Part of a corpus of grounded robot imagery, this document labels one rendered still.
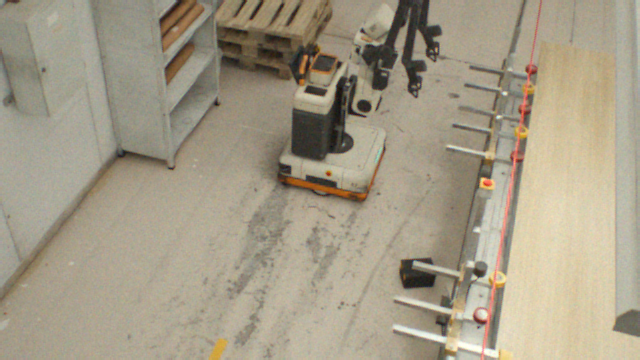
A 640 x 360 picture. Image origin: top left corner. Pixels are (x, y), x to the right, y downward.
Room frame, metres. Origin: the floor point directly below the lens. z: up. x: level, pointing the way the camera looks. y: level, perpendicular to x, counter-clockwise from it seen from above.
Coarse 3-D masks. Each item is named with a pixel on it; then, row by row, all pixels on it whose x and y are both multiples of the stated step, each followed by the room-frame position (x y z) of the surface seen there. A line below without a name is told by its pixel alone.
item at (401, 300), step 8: (400, 296) 2.28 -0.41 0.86; (400, 304) 2.26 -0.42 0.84; (408, 304) 2.25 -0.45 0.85; (416, 304) 2.24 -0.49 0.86; (424, 304) 2.25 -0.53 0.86; (432, 312) 2.22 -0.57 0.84; (440, 312) 2.21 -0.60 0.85; (448, 312) 2.21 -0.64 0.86; (464, 312) 2.21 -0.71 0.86; (464, 320) 2.18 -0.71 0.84; (472, 320) 2.17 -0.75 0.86
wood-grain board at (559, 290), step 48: (576, 48) 4.65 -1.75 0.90; (576, 96) 4.04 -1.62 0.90; (528, 144) 3.49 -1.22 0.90; (576, 144) 3.52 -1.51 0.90; (528, 192) 3.06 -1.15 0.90; (576, 192) 3.09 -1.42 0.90; (528, 240) 2.68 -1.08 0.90; (576, 240) 2.71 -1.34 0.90; (528, 288) 2.36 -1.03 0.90; (576, 288) 2.38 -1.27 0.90; (528, 336) 2.07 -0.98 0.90; (576, 336) 2.09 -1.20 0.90; (624, 336) 2.11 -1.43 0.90
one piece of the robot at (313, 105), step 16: (320, 48) 4.40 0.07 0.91; (304, 64) 4.09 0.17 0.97; (304, 80) 4.14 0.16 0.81; (336, 80) 4.17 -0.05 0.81; (304, 96) 3.96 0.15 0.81; (320, 96) 3.97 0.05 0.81; (336, 96) 4.11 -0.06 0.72; (304, 112) 3.96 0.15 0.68; (320, 112) 3.92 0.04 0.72; (336, 112) 4.10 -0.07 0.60; (304, 128) 3.95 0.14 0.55; (320, 128) 3.92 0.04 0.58; (336, 128) 4.04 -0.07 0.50; (304, 144) 3.95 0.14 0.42; (320, 144) 3.92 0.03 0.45; (336, 144) 4.03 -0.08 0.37; (320, 160) 3.95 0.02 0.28
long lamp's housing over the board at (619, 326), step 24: (624, 0) 2.46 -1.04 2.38; (624, 24) 2.29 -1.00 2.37; (624, 48) 2.13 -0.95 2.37; (624, 72) 1.98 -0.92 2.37; (624, 96) 1.85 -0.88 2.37; (624, 120) 1.73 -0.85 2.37; (624, 144) 1.62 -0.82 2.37; (624, 168) 1.51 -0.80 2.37; (624, 192) 1.42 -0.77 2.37; (624, 216) 1.33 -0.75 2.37; (624, 240) 1.25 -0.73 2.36; (624, 264) 1.17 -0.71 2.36; (624, 288) 1.10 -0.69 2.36; (624, 312) 1.03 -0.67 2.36
